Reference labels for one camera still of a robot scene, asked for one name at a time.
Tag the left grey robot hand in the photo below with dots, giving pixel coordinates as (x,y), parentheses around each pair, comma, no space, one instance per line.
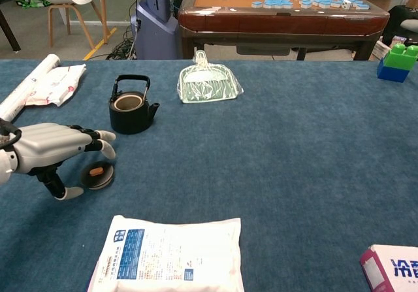
(52,141)

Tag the black lid with orange knob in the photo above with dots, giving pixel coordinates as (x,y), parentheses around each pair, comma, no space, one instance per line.
(98,179)

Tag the purple blue robot base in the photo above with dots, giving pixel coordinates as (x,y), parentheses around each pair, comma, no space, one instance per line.
(153,27)

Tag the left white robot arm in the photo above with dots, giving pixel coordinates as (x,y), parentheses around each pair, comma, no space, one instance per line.
(4,164)

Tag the black cast iron teapot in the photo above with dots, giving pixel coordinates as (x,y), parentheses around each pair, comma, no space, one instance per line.
(130,122)

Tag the white red printed packet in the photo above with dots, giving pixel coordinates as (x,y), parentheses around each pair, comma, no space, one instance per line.
(58,86)

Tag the white paper roll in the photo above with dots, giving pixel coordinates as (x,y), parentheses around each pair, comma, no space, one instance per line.
(23,89)

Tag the black table leg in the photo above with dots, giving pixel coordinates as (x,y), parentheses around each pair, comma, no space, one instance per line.
(9,30)

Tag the green black bag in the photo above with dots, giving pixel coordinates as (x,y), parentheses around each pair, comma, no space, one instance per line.
(32,2)

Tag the clear plastic dustpan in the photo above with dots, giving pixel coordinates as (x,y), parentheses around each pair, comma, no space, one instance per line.
(209,87)

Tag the white pouch with blue label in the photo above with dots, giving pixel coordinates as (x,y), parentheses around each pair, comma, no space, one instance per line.
(170,259)

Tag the blue white mahjong tile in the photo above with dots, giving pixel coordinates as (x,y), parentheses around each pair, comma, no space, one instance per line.
(306,4)
(257,4)

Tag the brown mahjong table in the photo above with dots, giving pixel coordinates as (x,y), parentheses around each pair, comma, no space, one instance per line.
(281,24)

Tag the white die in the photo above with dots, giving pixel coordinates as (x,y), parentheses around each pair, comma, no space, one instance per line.
(347,4)

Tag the blue toy block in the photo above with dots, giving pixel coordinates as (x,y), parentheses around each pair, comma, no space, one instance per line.
(392,73)

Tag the green toy block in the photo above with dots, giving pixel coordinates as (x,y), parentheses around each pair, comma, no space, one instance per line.
(400,57)

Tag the white pink toothpaste box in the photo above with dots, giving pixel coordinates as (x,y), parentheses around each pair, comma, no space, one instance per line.
(392,269)

